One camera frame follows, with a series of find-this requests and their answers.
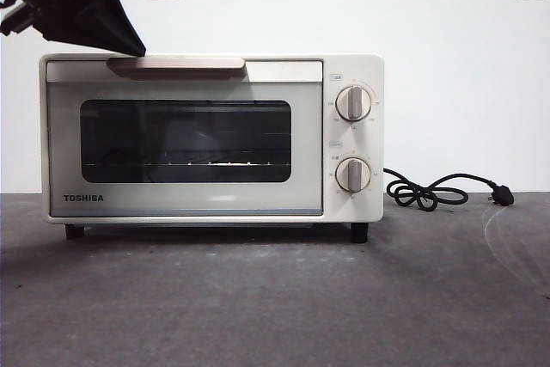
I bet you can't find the oven door with beige handle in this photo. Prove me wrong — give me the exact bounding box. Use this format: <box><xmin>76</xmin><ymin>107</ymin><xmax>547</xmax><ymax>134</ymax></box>
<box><xmin>45</xmin><ymin>57</ymin><xmax>324</xmax><ymax>217</ymax></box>

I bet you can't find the white Toshiba toaster oven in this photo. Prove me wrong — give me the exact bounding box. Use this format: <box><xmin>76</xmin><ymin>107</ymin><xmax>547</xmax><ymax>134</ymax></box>
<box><xmin>39</xmin><ymin>52</ymin><xmax>386</xmax><ymax>243</ymax></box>

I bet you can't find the white oven knob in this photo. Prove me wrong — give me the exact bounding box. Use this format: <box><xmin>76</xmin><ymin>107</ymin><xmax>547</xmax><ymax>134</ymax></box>
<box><xmin>334</xmin><ymin>85</ymin><xmax>372</xmax><ymax>122</ymax></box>
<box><xmin>334</xmin><ymin>157</ymin><xmax>371</xmax><ymax>193</ymax></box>

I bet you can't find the metal wire oven rack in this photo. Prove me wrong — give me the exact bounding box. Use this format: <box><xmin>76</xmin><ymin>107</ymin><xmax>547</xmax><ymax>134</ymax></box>
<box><xmin>81</xmin><ymin>161</ymin><xmax>284</xmax><ymax>168</ymax></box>

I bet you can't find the black power cable with plug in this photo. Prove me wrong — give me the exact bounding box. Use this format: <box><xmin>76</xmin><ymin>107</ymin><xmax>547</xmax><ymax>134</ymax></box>
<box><xmin>383</xmin><ymin>168</ymin><xmax>516</xmax><ymax>209</ymax></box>

